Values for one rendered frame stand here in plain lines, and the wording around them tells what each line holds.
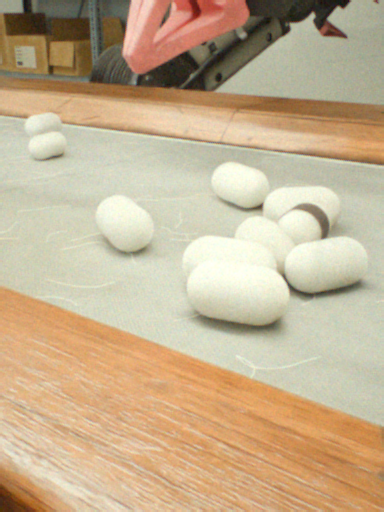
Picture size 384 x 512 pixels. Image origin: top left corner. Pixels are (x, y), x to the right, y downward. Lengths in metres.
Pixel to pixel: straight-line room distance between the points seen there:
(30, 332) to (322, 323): 0.10
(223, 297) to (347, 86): 2.44
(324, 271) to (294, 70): 2.54
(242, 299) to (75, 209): 0.16
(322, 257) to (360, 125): 0.25
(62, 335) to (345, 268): 0.12
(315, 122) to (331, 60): 2.19
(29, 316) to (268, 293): 0.08
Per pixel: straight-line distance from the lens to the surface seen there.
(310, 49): 2.72
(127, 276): 0.25
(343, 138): 0.47
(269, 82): 2.84
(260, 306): 0.20
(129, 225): 0.27
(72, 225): 0.32
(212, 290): 0.21
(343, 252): 0.24
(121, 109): 0.59
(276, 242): 0.24
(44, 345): 0.16
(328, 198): 0.30
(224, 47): 0.97
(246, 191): 0.33
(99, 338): 0.16
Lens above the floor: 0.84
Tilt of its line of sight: 21 degrees down
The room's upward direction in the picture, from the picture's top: 1 degrees counter-clockwise
